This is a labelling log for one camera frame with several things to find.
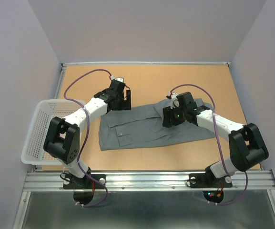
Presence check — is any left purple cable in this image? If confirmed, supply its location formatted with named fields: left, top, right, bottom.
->
left=64, top=69, right=109, bottom=208

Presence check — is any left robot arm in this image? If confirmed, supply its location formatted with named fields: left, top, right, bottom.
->
left=43, top=78, right=131, bottom=189

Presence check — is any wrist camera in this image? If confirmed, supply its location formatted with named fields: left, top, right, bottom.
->
left=110, top=75, right=124, bottom=83
left=167, top=92, right=179, bottom=109

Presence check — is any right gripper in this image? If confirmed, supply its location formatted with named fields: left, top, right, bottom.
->
left=161, top=103, right=187, bottom=128

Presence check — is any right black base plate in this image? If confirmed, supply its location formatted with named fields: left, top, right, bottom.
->
left=186, top=173, right=233, bottom=188

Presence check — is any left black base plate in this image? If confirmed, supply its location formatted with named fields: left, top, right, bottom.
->
left=60, top=173, right=103, bottom=190

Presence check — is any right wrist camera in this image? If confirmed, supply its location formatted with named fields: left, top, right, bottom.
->
left=167, top=92, right=179, bottom=109

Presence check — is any grey long sleeve shirt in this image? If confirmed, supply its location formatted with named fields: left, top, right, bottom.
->
left=99, top=99, right=215, bottom=151

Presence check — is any white plastic basket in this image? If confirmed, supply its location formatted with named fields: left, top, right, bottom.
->
left=20, top=99, right=86, bottom=166

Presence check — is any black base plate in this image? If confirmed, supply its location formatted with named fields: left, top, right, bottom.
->
left=60, top=173, right=103, bottom=190
left=186, top=173, right=233, bottom=188

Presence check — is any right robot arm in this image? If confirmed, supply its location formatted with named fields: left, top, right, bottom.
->
left=163, top=92, right=269, bottom=187

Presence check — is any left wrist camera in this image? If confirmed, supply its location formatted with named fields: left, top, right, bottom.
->
left=110, top=75, right=124, bottom=83

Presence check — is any aluminium mounting rail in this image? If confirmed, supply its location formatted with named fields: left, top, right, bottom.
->
left=23, top=170, right=275, bottom=192

